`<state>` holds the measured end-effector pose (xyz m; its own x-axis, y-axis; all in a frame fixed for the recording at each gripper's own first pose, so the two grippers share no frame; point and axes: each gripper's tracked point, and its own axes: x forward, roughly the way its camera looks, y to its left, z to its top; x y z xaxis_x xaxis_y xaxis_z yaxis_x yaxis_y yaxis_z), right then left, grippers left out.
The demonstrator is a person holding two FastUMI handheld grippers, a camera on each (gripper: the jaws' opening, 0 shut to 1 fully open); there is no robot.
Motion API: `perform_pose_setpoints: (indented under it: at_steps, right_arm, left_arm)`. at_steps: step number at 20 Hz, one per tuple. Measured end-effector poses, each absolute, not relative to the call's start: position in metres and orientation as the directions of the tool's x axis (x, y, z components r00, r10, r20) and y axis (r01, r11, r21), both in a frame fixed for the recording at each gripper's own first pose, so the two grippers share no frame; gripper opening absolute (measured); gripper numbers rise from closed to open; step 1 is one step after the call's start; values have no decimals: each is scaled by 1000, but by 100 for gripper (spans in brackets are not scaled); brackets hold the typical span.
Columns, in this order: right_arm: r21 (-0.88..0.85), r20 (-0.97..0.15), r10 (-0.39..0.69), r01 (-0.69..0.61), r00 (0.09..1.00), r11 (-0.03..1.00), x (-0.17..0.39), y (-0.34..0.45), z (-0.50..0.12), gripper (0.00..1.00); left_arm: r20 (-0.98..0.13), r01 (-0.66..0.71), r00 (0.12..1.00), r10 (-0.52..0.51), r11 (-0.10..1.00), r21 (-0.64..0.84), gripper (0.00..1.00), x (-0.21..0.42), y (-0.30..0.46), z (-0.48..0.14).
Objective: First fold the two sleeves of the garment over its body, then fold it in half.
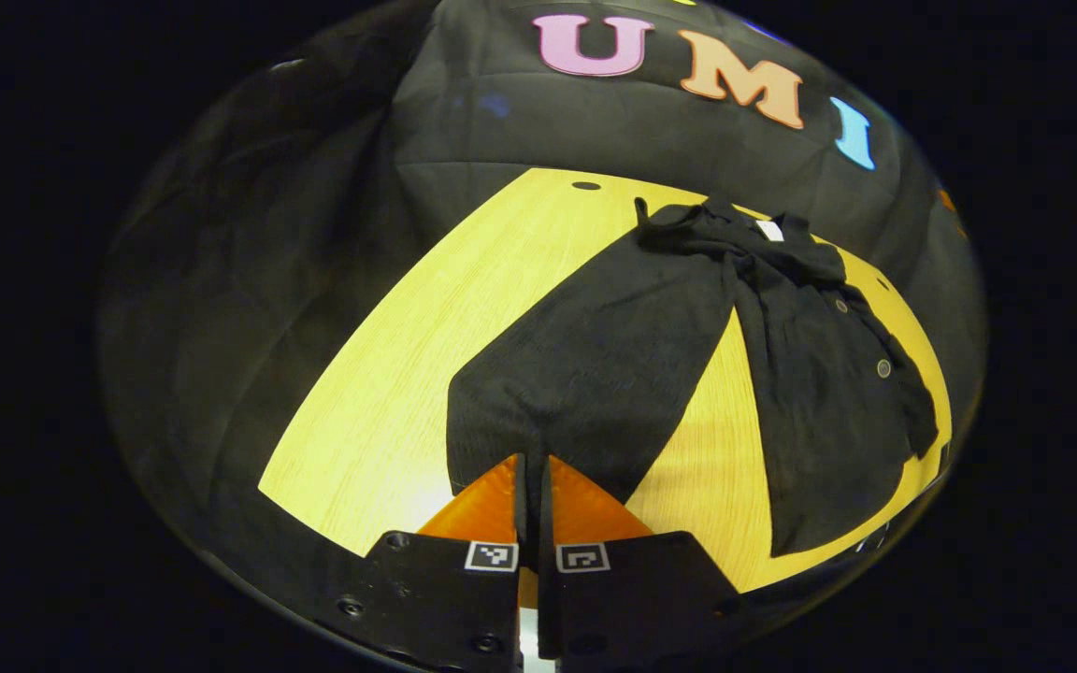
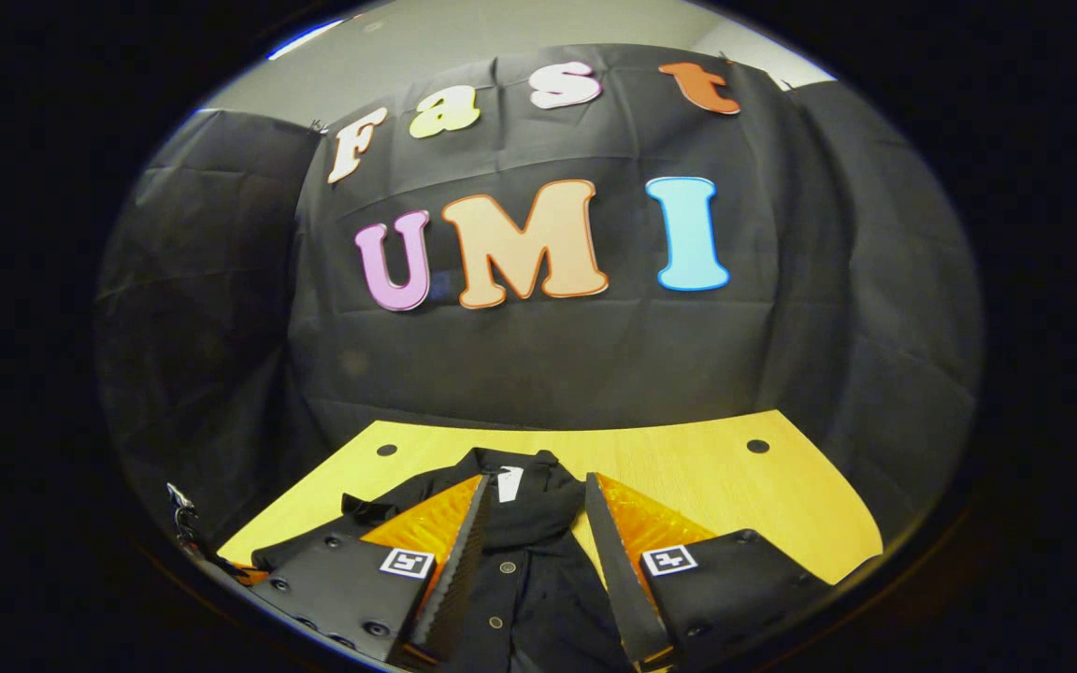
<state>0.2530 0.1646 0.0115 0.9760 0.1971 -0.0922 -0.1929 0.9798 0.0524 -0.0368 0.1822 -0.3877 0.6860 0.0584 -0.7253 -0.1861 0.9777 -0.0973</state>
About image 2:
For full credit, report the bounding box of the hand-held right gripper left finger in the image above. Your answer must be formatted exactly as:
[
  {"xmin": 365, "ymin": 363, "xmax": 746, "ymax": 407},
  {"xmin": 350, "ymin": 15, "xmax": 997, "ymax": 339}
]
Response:
[{"xmin": 249, "ymin": 472, "xmax": 494, "ymax": 670}]

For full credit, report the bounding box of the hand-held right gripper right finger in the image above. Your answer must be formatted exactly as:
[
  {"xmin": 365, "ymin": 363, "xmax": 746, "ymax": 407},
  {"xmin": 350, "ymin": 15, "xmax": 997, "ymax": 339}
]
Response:
[{"xmin": 583, "ymin": 471, "xmax": 835, "ymax": 670}]

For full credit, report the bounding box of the ceiling light panel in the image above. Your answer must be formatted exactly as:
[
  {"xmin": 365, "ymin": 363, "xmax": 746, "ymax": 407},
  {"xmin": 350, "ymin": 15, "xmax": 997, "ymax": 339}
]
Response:
[{"xmin": 266, "ymin": 17, "xmax": 345, "ymax": 61}]

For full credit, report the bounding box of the black backdrop cloth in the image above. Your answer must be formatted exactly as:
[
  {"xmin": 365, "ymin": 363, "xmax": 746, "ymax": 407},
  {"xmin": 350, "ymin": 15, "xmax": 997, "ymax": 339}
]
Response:
[{"xmin": 97, "ymin": 42, "xmax": 984, "ymax": 562}]

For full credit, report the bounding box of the black buttoned garment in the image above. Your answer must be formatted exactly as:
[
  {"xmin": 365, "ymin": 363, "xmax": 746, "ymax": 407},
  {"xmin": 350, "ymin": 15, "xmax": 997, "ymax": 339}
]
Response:
[{"xmin": 251, "ymin": 447, "xmax": 689, "ymax": 673}]

